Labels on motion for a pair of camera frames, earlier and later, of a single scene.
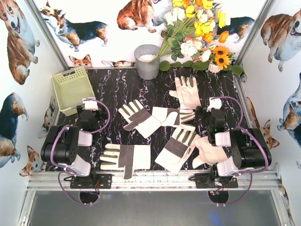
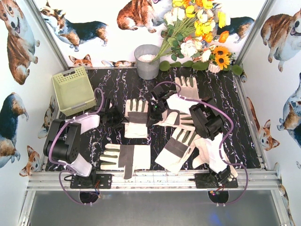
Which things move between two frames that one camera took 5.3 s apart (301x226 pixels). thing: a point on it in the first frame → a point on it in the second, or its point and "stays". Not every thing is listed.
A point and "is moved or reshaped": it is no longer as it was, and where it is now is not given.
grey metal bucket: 144,54 stays
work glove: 127,157 stays
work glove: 176,149 stays
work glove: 146,124 is moved or reshaped
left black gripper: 81,109 → 115,117
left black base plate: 94,181 stays
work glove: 184,119 stays
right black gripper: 206,113 → 153,115
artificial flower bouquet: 193,26 stays
